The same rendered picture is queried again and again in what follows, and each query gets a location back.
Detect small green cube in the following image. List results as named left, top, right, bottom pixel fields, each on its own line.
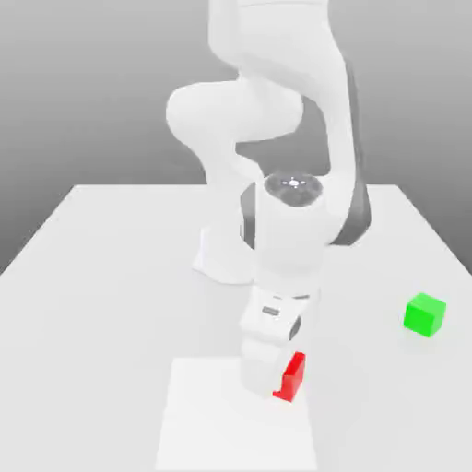
left=402, top=292, right=448, bottom=339

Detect small red cube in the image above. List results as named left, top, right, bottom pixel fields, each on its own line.
left=272, top=351, right=307, bottom=404

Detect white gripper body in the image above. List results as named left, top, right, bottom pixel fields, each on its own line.
left=239, top=334, right=293, bottom=401

